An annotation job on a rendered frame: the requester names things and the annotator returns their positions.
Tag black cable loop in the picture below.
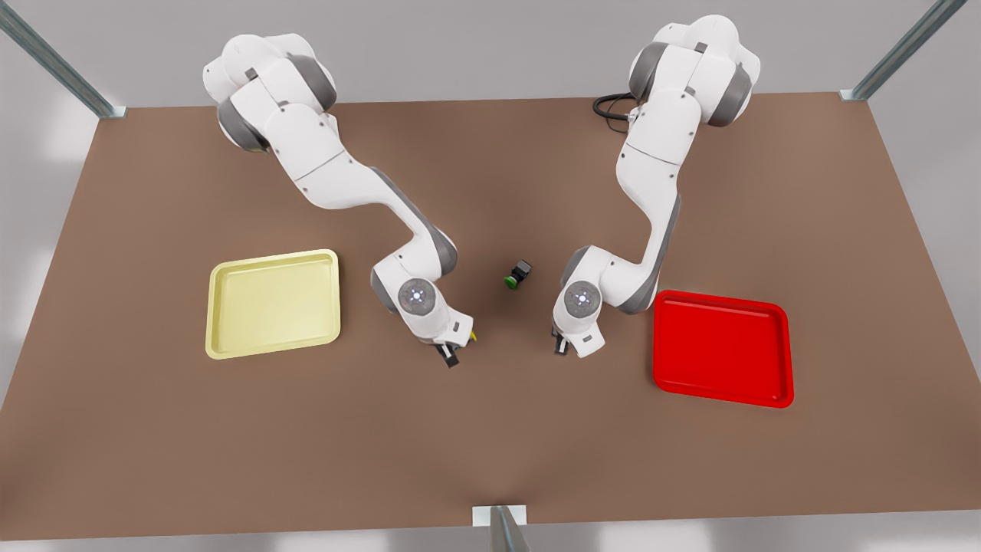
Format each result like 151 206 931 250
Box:
592 93 635 133

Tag red tray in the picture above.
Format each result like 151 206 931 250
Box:
652 290 795 409

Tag pale yellow tray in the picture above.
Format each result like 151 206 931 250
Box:
205 249 341 360

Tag silver frame post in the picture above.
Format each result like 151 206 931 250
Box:
840 0 968 102
472 505 531 552
0 2 128 119

